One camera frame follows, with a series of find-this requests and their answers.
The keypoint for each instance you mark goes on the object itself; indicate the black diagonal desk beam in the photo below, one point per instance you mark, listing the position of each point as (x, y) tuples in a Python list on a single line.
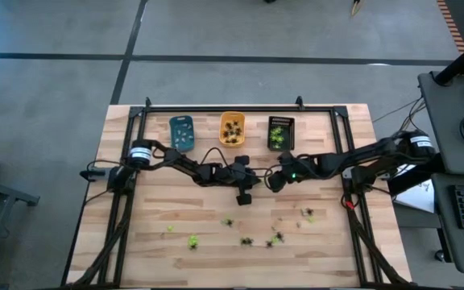
[(413, 179)]

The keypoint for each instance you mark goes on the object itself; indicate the grey keyboard desk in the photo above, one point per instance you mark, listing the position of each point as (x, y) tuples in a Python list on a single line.
[(457, 245)]

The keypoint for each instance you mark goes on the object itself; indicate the black caster wheel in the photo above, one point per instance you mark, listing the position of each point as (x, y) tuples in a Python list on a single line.
[(440, 255)]

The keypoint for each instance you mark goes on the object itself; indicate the large grey desk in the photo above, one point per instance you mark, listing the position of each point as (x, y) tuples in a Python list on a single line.
[(453, 121)]

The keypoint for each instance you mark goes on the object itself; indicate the black diagonal pole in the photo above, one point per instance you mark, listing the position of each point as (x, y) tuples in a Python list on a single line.
[(463, 60)]

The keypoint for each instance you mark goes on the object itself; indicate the black slotted plastic basket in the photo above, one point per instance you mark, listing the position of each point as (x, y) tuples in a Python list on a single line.
[(287, 125)]

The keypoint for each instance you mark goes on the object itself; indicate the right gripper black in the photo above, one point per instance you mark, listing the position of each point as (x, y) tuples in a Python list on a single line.
[(298, 168)]

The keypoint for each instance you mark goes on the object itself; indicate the white paper sheet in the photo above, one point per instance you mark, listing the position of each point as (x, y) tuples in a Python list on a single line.
[(415, 195)]

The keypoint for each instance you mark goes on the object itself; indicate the tan pointed object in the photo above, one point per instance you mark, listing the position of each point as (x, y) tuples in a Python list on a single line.
[(356, 7)]

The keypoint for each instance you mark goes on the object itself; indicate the teal plastic bin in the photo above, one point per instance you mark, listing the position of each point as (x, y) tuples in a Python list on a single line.
[(180, 119)]

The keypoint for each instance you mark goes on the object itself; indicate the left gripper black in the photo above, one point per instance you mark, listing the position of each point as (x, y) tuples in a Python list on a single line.
[(236, 177)]

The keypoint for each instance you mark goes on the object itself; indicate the yellow plastic bin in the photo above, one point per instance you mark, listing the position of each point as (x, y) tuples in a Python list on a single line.
[(232, 117)]

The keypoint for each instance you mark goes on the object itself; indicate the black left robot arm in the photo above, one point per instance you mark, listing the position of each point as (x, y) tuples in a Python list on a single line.
[(175, 157)]

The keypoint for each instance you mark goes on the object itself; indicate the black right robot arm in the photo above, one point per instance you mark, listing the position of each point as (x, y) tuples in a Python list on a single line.
[(357, 157)]

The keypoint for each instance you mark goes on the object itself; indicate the black frame clamp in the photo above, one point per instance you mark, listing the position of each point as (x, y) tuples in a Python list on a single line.
[(147, 102), (299, 102)]

